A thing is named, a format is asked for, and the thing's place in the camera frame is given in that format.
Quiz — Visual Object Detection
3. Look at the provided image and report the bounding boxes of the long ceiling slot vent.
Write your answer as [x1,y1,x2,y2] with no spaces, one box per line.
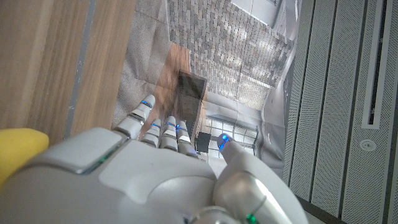
[361,0,393,130]

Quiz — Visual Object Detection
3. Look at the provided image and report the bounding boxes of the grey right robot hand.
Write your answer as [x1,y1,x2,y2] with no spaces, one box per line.
[0,94,310,224]

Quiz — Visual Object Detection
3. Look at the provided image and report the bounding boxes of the round ceiling fixture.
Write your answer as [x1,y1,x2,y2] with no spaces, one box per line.
[359,139,377,152]

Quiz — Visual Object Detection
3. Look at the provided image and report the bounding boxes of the printed office backdrop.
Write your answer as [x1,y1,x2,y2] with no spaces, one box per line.
[110,0,304,190]

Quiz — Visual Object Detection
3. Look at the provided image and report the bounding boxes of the yellow button on black base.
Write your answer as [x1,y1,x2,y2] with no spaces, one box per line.
[0,128,50,187]

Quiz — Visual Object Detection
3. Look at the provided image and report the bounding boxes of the grey tape table outline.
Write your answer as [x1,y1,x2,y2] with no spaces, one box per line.
[63,0,98,140]

